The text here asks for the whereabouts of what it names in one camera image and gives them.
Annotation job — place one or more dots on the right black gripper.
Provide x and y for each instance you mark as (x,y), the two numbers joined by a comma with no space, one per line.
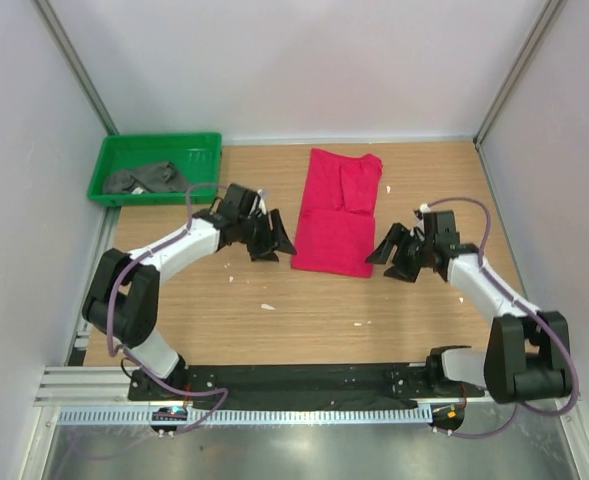
(382,253)

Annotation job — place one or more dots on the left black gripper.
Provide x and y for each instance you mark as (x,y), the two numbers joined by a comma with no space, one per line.
(274,237)

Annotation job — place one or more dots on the pink red t-shirt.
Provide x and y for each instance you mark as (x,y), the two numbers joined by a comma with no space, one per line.
(336,226)

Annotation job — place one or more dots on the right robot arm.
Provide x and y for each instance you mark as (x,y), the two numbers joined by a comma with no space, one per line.
(527,355)

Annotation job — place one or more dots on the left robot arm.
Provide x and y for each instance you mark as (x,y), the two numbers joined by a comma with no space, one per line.
(123,297)

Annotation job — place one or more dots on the grey t-shirt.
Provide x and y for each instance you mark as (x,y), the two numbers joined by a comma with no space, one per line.
(159,177)

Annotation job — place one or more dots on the green plastic tray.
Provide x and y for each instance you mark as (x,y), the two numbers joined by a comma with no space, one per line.
(195,155)

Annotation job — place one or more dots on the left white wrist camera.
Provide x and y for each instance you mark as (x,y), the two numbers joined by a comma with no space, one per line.
(261,205)

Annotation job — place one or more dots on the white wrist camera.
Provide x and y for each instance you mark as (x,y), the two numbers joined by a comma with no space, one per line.
(261,205)
(419,229)

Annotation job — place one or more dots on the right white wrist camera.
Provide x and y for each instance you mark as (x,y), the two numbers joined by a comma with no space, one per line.
(419,229)

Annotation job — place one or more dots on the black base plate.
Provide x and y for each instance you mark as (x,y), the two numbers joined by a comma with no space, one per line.
(329,387)

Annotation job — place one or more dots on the white slotted cable duct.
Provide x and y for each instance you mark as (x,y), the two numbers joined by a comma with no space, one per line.
(174,415)

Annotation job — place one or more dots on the aluminium frame rail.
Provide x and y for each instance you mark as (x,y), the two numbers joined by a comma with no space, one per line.
(104,385)

